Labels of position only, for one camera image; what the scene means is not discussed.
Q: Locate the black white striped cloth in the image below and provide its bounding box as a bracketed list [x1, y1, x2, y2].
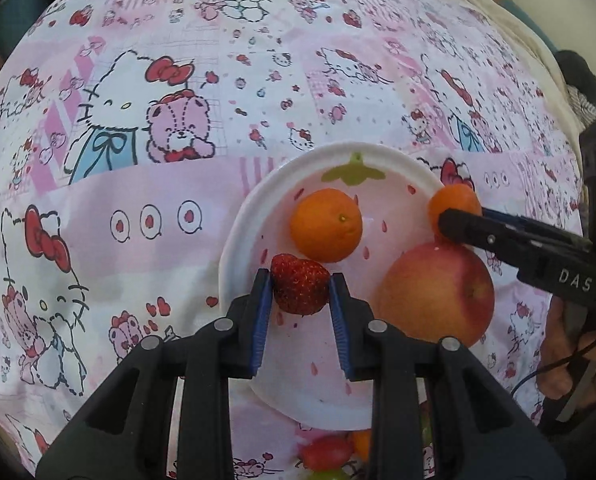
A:
[567, 82, 596, 128]

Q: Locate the small orange tangerine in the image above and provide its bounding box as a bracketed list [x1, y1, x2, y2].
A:
[428, 183, 483, 241]

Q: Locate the person's right hand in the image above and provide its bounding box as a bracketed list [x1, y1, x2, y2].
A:
[539, 297, 586, 401]

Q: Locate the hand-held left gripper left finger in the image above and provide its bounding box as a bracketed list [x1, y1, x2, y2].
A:
[35, 267, 273, 480]

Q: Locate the red strawberry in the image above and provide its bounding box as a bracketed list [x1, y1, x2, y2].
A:
[270, 254, 331, 317]

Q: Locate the pink cartoon printed blanket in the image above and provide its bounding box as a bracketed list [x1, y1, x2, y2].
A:
[0, 0, 586, 480]

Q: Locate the red yellow apple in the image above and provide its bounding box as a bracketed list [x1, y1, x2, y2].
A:
[375, 242, 495, 348]

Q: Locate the large orange tangerine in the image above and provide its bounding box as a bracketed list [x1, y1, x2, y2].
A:
[290, 188, 363, 264]

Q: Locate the black cable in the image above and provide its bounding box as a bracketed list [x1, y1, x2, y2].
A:
[510, 327, 596, 396]

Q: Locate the cream blanket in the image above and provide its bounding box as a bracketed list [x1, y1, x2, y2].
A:
[448, 0, 586, 161]

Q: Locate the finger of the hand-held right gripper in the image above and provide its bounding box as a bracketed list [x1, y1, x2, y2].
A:
[480, 211, 593, 251]
[438, 208, 549, 271]

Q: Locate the black clothing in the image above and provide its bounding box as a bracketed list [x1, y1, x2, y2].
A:
[553, 50, 596, 111]

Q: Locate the white strawberry-print plate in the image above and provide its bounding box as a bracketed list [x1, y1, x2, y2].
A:
[219, 142, 459, 431]

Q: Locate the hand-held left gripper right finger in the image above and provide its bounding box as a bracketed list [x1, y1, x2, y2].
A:
[328, 274, 566, 480]

